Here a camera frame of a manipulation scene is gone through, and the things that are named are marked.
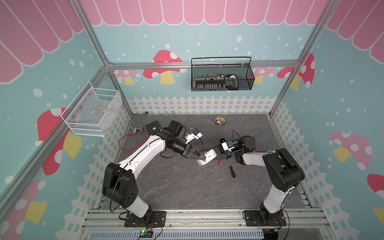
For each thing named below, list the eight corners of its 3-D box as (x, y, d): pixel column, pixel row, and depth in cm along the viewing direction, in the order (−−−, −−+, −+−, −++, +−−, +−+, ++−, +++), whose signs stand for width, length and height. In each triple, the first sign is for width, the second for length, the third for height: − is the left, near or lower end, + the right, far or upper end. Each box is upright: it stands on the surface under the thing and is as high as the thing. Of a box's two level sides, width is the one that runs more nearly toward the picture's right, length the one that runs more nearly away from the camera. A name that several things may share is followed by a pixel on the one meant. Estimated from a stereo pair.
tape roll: (215, 126, 116) (215, 124, 114) (214, 117, 122) (214, 115, 120) (226, 126, 116) (226, 124, 114) (224, 117, 122) (225, 115, 120)
